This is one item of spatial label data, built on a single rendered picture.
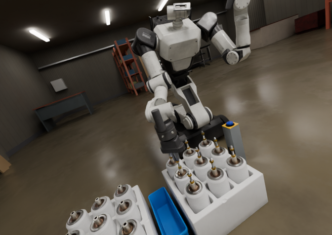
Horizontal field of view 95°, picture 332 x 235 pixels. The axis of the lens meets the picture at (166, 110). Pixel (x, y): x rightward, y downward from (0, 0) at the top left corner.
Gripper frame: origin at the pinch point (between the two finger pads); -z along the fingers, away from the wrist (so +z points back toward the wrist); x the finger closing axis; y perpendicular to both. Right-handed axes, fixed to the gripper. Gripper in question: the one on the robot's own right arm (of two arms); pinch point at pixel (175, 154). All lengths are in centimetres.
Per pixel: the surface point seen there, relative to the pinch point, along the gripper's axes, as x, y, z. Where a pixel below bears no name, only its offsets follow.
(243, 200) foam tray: -26.1, 2.2, -24.9
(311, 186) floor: -56, -18, -36
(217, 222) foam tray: -15.0, 12.7, -26.2
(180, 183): 0.2, 4.7, -13.8
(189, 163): -0.1, -12.0, -15.4
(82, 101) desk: 446, -298, 12
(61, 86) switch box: 692, -420, 100
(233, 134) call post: -25.7, -29.9, -10.0
